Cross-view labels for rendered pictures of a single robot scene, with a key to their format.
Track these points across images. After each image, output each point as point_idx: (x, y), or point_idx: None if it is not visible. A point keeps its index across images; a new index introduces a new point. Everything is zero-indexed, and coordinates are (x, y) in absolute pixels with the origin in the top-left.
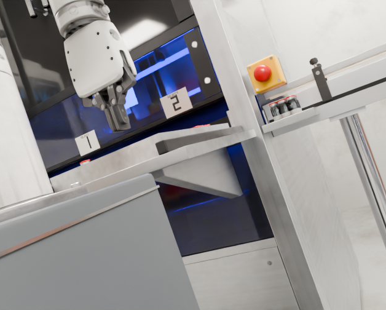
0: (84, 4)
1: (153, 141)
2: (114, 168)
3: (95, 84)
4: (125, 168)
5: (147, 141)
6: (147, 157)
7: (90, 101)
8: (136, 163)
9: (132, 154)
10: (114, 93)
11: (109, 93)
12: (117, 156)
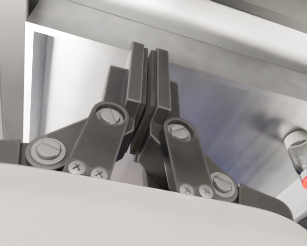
0: None
1: (56, 19)
2: (211, 51)
3: (168, 211)
4: (178, 36)
5: (77, 30)
6: (102, 15)
7: (250, 206)
8: (139, 24)
9: (142, 39)
10: (84, 133)
11: (113, 149)
12: (192, 59)
